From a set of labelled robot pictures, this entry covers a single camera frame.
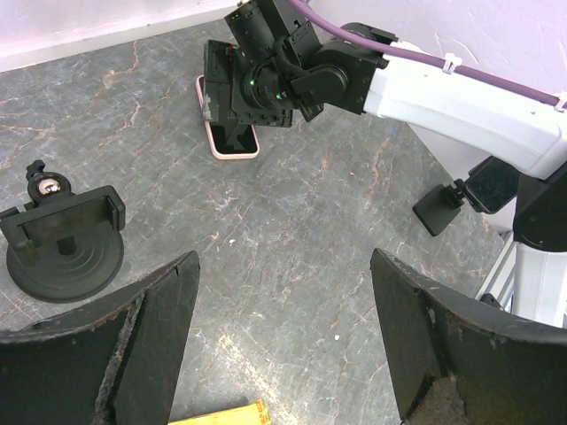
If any black smartphone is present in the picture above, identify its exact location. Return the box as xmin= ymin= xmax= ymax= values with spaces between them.
xmin=464 ymin=157 xmax=520 ymax=214

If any woven bamboo tray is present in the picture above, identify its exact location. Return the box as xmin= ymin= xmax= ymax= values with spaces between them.
xmin=169 ymin=398 xmax=272 ymax=425

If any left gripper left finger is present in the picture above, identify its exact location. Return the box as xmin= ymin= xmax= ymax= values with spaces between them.
xmin=1 ymin=251 xmax=200 ymax=424

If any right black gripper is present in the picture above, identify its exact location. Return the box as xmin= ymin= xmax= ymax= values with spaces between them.
xmin=202 ymin=1 xmax=322 ymax=127

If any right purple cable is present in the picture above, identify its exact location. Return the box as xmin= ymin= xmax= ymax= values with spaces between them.
xmin=287 ymin=0 xmax=567 ymax=114

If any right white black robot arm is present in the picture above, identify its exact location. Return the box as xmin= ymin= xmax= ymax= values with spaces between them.
xmin=196 ymin=1 xmax=566 ymax=327

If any pink case smartphone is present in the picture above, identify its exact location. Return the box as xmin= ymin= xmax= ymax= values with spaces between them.
xmin=196 ymin=75 xmax=260 ymax=160

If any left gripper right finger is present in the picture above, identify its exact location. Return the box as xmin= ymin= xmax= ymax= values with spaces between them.
xmin=370 ymin=249 xmax=566 ymax=424

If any black round-base clamp phone stand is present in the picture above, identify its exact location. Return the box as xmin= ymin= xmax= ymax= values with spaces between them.
xmin=1 ymin=159 xmax=126 ymax=304

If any black folding phone stand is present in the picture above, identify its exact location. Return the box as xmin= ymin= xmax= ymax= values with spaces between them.
xmin=413 ymin=179 xmax=465 ymax=236

